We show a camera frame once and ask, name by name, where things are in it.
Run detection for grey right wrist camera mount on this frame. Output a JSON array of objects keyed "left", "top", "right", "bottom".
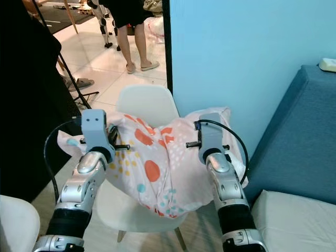
[{"left": 198, "top": 112, "right": 230, "bottom": 161}]

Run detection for black cloth backdrop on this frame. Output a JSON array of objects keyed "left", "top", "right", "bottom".
[{"left": 0, "top": 0, "right": 86, "bottom": 203}]

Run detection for grey slippers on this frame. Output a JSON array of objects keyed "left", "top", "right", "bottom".
[{"left": 62, "top": 77, "right": 96, "bottom": 92}]

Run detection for small white object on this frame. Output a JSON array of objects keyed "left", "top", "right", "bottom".
[{"left": 318, "top": 57, "right": 336, "bottom": 74}]

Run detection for black tripod stand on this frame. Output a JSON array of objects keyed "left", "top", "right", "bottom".
[{"left": 28, "top": 0, "right": 100, "bottom": 110}]

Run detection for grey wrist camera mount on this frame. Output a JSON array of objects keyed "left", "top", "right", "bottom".
[
  {"left": 198, "top": 112, "right": 230, "bottom": 161},
  {"left": 81, "top": 109, "right": 116, "bottom": 158}
]

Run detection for dark floor mat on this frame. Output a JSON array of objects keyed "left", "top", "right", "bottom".
[{"left": 39, "top": 4, "right": 96, "bottom": 35}]

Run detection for white mattress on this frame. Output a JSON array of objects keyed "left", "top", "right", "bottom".
[{"left": 251, "top": 190, "right": 336, "bottom": 252}]

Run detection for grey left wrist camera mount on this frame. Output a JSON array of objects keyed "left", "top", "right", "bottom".
[{"left": 81, "top": 109, "right": 116, "bottom": 158}]

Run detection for person in black shorts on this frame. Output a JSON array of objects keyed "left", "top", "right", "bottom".
[{"left": 99, "top": 0, "right": 161, "bottom": 75}]

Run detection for white pillow with orange print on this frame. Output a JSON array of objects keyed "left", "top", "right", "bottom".
[{"left": 57, "top": 107, "right": 248, "bottom": 219}]

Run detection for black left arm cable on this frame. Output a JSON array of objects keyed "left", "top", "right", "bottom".
[{"left": 43, "top": 119, "right": 85, "bottom": 203}]

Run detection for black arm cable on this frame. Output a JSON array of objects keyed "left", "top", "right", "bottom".
[
  {"left": 43, "top": 119, "right": 85, "bottom": 203},
  {"left": 194, "top": 119, "right": 250, "bottom": 185}
]

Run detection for standing humanoid robot legs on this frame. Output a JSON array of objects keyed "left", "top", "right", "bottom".
[{"left": 87, "top": 0, "right": 122, "bottom": 51}]

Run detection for blue fabric sofa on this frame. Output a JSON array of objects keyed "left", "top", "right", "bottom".
[{"left": 244, "top": 64, "right": 336, "bottom": 206}]

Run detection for black door frame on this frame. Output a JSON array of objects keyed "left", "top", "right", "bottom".
[{"left": 163, "top": 0, "right": 173, "bottom": 91}]

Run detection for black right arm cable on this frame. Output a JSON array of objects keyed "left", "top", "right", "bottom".
[{"left": 194, "top": 119, "right": 250, "bottom": 185}]

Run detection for white plastic bag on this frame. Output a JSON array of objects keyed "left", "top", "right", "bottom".
[{"left": 145, "top": 15, "right": 166, "bottom": 44}]

